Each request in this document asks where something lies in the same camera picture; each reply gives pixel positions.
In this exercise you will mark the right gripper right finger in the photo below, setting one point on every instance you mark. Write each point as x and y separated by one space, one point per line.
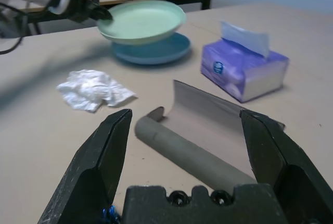
291 177

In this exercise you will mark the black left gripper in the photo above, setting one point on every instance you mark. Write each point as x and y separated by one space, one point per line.
78 5

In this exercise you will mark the white tissue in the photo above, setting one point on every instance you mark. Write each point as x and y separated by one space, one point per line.
91 88

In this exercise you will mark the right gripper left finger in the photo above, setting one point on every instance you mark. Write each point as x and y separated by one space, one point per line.
88 172

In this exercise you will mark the purple tissue pack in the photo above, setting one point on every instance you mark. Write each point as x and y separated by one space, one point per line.
234 70

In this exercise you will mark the light green plate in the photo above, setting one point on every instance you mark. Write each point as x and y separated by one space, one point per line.
140 20

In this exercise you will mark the light blue plate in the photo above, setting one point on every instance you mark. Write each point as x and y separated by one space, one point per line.
156 52

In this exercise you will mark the grey glasses case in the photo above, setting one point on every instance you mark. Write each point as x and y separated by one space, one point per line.
187 153

